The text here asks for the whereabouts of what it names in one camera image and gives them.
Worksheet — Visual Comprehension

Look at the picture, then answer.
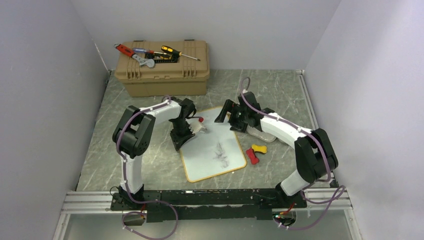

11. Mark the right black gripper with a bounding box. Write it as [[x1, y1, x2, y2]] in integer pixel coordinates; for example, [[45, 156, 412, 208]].
[[215, 99, 249, 133]]

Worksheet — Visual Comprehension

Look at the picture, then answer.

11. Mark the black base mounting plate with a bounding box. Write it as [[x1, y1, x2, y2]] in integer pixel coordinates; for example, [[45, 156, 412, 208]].
[[110, 188, 307, 223]]

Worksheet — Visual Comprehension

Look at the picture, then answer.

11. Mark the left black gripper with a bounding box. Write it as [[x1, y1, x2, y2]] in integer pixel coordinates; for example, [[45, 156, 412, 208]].
[[170, 118, 196, 152]]

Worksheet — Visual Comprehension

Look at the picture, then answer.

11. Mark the purple cable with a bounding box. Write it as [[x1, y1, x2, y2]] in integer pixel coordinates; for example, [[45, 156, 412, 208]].
[[115, 95, 205, 240], [239, 77, 346, 232]]

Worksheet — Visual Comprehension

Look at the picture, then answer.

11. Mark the red bone shaped eraser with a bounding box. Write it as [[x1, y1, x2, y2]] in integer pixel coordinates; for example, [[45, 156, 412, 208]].
[[245, 148, 260, 165]]

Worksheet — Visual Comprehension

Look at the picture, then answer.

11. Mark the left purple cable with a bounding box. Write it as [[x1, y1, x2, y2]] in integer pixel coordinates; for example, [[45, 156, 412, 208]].
[[115, 95, 205, 240]]

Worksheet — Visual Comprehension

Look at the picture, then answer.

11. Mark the yellow bone shaped eraser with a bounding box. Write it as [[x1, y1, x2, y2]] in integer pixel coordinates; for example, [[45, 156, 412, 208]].
[[251, 144, 268, 154]]

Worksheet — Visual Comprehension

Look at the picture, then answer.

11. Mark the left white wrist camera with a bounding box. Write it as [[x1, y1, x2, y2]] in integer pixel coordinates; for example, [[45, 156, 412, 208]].
[[188, 119, 208, 135]]

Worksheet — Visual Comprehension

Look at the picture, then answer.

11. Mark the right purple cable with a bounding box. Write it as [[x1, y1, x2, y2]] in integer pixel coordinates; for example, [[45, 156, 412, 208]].
[[239, 77, 346, 232]]

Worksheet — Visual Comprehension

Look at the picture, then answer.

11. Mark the blue red small screwdriver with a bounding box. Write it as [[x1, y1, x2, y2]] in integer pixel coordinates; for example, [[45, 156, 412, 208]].
[[132, 47, 168, 56]]

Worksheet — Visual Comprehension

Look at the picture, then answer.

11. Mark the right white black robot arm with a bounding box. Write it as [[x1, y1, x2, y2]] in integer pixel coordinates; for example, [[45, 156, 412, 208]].
[[214, 91, 339, 208]]

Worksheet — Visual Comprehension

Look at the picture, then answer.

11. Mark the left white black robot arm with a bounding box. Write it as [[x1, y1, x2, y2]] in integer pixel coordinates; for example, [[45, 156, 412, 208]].
[[112, 96, 196, 210]]

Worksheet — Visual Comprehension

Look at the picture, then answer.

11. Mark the aluminium extrusion rail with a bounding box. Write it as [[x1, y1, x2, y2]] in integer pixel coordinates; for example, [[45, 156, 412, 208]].
[[61, 188, 353, 214]]

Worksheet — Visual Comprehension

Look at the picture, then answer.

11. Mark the yellow framed whiteboard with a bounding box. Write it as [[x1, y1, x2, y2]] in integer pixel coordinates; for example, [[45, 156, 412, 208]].
[[180, 106, 248, 183]]

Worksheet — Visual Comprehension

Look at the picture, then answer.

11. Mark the tan plastic toolbox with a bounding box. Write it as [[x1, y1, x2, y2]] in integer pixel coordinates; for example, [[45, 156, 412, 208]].
[[115, 40, 210, 97]]

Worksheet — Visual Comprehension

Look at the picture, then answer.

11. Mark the red handled adjustable wrench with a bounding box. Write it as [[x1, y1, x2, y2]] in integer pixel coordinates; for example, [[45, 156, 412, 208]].
[[113, 43, 155, 69]]

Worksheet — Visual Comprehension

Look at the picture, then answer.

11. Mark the yellow black screwdriver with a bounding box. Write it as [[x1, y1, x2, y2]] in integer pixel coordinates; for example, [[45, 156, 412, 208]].
[[161, 45, 200, 61]]

